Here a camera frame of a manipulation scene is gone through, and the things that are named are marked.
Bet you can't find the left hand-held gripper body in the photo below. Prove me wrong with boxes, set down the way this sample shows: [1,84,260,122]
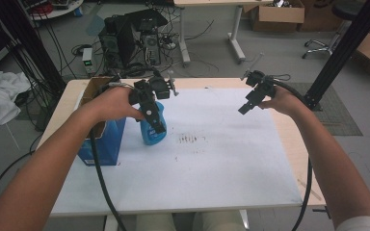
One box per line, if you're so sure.
[128,70,179,107]

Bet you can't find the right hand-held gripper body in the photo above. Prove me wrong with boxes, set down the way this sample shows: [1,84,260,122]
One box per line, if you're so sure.
[241,52,278,104]

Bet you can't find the blue plastic bottle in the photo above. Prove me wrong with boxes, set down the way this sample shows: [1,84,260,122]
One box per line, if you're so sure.
[139,100,169,146]

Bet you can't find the person's right hand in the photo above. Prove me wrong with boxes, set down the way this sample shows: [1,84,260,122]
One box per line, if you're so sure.
[258,86,304,117]

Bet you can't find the person's left hand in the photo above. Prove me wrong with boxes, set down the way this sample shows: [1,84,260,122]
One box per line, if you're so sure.
[87,86,145,125]

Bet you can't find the grey computer tower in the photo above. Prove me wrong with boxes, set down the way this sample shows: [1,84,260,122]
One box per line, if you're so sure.
[140,32,162,67]

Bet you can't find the blue cardboard box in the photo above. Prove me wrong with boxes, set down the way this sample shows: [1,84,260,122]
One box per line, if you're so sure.
[76,76,128,167]

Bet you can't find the black computer tower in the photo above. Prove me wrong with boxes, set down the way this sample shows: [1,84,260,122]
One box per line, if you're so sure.
[97,14,137,70]

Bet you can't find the white desk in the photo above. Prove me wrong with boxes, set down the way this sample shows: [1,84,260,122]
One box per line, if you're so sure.
[172,0,276,67]

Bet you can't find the small white power supply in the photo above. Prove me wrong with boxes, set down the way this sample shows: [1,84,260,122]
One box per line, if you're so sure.
[81,47,94,77]

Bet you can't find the black monitor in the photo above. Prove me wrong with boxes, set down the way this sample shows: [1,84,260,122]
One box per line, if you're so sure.
[121,8,169,33]

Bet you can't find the open brown cardboard box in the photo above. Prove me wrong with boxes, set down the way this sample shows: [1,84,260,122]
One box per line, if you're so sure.
[250,0,305,34]

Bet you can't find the white paper sheet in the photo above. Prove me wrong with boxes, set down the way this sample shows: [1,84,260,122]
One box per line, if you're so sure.
[49,88,304,216]

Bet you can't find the grey floor mat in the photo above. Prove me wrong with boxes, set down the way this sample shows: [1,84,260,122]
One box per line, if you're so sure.
[287,82,364,137]

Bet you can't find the office chair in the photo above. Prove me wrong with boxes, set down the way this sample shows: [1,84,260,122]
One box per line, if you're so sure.
[302,0,369,61]

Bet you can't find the closed brown cardboard box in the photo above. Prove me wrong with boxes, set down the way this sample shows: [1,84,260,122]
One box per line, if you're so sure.
[298,0,345,33]

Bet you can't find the round white table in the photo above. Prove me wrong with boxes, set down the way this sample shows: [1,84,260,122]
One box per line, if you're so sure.
[21,0,85,22]

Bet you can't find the white cloth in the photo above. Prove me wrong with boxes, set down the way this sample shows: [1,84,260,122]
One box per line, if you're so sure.
[0,70,32,129]

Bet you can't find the white sleeve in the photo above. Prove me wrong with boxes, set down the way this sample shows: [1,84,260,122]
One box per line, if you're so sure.
[334,215,370,231]

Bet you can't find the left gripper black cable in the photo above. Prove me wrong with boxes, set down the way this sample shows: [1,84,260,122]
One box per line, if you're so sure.
[89,127,128,231]

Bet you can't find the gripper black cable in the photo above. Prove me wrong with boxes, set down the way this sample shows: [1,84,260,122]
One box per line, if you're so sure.
[269,77,313,231]
[89,127,128,231]

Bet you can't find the black metal frame post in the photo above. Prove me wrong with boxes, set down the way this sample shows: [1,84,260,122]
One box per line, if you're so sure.
[304,0,370,111]

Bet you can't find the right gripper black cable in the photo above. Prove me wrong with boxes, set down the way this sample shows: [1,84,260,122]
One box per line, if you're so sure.
[269,77,313,231]

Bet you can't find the black post with cables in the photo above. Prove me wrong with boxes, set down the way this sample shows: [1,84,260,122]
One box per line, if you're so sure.
[0,0,67,97]

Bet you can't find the black floor cable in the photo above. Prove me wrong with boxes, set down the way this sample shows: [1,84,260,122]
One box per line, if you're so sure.
[0,133,44,203]

